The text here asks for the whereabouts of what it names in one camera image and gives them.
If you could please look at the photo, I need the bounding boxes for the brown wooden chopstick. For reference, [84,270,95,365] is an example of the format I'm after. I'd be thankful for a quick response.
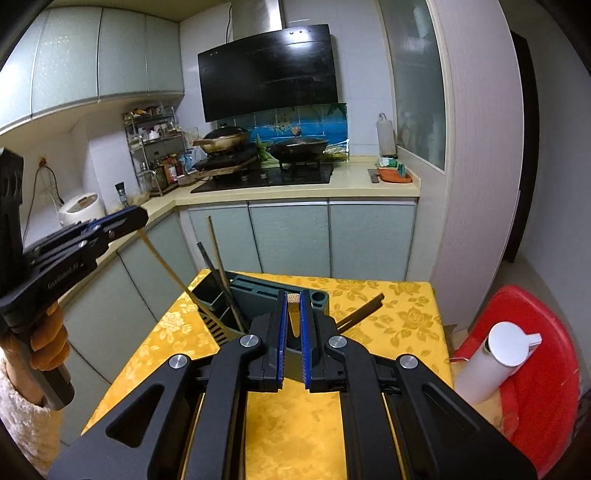
[286,292,302,337]
[206,216,245,332]

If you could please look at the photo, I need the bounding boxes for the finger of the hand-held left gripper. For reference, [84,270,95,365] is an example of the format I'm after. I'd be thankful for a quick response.
[23,216,112,260]
[28,206,149,283]

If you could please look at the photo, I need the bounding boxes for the white rice cooker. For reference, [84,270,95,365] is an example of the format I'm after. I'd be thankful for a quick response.
[57,192,106,227]

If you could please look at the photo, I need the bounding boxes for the black gas stove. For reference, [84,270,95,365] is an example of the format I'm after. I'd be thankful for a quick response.
[190,164,334,194]

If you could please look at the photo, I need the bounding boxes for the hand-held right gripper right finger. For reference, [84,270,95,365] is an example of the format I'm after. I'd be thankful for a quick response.
[300,291,539,480]

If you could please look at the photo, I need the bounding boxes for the yellow floral tablecloth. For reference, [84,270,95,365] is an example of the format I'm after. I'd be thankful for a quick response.
[81,269,455,480]

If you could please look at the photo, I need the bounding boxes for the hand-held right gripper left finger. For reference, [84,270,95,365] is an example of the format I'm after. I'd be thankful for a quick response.
[48,288,290,480]

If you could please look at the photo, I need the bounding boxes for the dark green utensil holder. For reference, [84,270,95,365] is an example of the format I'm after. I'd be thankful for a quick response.
[198,271,331,348]

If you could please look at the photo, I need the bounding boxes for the metal spice rack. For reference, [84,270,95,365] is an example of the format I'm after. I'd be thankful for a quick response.
[122,106,186,197]

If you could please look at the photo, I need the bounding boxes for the pale green upper cabinets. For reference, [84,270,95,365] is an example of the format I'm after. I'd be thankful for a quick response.
[0,4,186,136]

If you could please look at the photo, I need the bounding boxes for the black range hood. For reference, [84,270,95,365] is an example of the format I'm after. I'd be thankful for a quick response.
[198,0,341,123]

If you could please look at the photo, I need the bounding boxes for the person's left hand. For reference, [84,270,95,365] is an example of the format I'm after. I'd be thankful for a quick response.
[28,303,71,373]

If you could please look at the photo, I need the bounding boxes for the blue picture backsplash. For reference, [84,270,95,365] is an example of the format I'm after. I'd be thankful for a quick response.
[217,102,348,162]

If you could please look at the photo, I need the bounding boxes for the white plastic jug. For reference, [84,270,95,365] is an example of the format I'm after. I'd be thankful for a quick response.
[376,113,398,158]

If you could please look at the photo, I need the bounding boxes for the light wooden chopstick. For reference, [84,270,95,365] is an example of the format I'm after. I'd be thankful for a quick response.
[137,229,229,335]

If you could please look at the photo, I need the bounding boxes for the person's left forearm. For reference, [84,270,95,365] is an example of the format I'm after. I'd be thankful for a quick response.
[0,357,64,478]

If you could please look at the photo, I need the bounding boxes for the red plastic stool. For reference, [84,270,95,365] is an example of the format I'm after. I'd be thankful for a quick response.
[450,284,581,480]

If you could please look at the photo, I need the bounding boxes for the lidded wok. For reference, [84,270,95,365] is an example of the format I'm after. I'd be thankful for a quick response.
[191,123,250,156]

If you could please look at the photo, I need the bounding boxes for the black wok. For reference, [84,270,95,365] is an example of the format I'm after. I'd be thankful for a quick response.
[267,135,330,165]

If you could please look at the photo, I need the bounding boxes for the frosted glass door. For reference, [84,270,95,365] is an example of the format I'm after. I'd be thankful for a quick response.
[378,0,447,175]

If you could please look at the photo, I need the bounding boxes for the orange dish tray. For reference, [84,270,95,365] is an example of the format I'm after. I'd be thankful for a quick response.
[376,163,413,185]

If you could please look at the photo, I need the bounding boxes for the dark wooden chopstick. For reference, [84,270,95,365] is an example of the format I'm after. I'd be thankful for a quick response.
[197,241,232,296]
[336,293,385,332]

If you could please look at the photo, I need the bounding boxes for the white kettle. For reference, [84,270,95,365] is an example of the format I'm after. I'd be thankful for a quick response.
[454,321,544,405]

